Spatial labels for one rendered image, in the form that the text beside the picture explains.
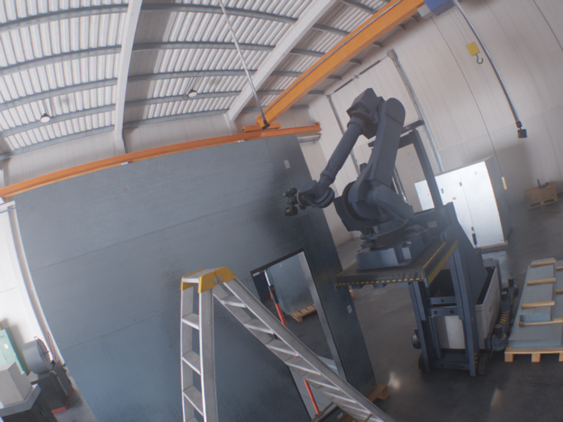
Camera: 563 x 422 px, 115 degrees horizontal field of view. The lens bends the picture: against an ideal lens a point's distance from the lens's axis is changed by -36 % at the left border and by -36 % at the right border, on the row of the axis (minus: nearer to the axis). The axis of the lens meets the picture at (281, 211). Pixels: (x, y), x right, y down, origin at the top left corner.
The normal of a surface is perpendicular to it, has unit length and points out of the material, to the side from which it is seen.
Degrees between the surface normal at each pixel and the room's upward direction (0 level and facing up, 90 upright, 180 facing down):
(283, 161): 90
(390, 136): 90
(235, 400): 90
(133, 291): 90
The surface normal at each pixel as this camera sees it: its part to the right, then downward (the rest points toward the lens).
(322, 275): 0.54, -0.20
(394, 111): 0.33, -0.13
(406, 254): -0.74, 0.25
